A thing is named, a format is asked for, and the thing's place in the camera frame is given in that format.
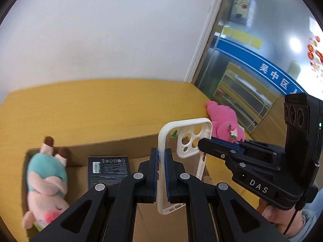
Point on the person's right forearm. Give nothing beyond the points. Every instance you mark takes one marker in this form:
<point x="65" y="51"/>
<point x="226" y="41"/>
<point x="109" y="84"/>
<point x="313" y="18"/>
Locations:
<point x="311" y="219"/>

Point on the black package box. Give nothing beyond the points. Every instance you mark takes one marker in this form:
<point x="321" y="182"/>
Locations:
<point x="111" y="174"/>

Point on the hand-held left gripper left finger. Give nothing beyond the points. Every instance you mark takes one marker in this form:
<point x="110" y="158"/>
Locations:
<point x="156" y="176"/>

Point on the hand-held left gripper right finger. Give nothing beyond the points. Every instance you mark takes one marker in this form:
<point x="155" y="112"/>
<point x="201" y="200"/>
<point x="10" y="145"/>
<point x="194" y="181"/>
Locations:
<point x="167" y="176"/>

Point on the red window decals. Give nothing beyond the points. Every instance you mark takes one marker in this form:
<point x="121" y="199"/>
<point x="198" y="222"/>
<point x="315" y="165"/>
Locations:
<point x="315" y="55"/>

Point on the person's right hand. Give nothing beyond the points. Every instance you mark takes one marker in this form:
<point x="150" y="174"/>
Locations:
<point x="275" y="213"/>

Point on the pink plush toy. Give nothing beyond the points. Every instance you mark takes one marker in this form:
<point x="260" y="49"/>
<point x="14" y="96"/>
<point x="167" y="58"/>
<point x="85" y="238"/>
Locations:
<point x="222" y="121"/>

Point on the pig plush toy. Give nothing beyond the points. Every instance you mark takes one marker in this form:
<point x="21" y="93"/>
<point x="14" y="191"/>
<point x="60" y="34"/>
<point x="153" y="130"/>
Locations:
<point x="45" y="171"/>

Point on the cardboard box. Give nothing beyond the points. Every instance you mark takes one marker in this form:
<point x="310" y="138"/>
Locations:
<point x="113" y="151"/>

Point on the cartoon pig poster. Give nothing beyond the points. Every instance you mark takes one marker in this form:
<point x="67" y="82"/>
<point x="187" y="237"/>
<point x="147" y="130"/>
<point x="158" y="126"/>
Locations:
<point x="241" y="5"/>

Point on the blue banner strip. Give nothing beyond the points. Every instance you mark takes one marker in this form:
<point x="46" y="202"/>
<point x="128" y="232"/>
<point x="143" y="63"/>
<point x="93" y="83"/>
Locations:
<point x="252" y="58"/>

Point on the yellow sticky note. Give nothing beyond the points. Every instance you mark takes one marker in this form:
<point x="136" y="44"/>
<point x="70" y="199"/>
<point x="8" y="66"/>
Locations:
<point x="227" y="32"/>
<point x="241" y="35"/>
<point x="257" y="42"/>

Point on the glass partition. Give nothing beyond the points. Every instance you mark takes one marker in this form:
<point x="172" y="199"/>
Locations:
<point x="277" y="30"/>

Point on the clear cream phone case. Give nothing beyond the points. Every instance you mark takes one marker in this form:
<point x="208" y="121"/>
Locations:
<point x="161" y="141"/>

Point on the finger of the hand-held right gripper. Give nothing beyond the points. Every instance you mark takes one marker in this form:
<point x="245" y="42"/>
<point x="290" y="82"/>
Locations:
<point x="217" y="150"/>
<point x="227" y="142"/>

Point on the wooden desktop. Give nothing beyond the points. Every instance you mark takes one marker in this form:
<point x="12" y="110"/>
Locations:
<point x="88" y="111"/>

